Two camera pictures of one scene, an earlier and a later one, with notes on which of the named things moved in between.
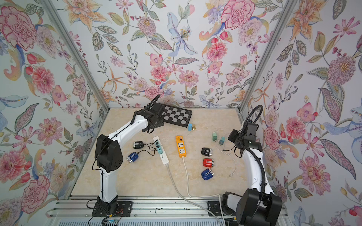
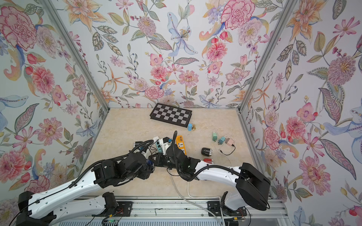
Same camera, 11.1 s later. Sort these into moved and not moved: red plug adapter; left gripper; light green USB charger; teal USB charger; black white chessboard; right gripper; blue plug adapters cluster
Moved: right gripper; blue plug adapters cluster; left gripper
Not moved: red plug adapter; light green USB charger; teal USB charger; black white chessboard
